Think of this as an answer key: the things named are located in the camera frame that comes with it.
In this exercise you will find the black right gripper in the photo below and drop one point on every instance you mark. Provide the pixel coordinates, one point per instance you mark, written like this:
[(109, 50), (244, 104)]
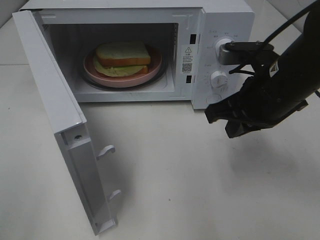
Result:
[(264, 104)]

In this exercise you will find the white round door button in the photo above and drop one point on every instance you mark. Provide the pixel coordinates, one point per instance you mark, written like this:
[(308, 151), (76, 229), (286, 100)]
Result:
[(213, 98)]

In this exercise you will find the white timer knob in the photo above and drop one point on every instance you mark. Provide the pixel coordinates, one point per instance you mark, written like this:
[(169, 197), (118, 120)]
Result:
[(218, 79)]

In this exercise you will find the pink round plate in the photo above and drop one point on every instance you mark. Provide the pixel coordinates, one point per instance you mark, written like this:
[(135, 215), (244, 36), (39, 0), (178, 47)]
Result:
[(155, 67)]

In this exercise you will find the toast sandwich with lettuce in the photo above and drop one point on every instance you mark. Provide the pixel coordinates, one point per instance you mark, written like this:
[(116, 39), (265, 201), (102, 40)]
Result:
[(121, 59)]

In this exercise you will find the white microwave door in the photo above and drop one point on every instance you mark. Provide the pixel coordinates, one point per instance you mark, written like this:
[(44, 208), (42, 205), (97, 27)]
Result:
[(67, 121)]

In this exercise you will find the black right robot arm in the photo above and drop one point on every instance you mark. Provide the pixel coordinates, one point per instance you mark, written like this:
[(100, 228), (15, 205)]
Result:
[(301, 57)]

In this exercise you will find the white upper power knob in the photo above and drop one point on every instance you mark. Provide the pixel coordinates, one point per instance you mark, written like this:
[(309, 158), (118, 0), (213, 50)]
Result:
[(221, 41)]

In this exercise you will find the glass microwave turntable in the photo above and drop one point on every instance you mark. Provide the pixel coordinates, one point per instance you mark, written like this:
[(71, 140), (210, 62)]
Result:
[(157, 78)]

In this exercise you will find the white microwave oven body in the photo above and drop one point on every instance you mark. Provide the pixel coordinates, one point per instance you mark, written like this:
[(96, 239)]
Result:
[(184, 31)]

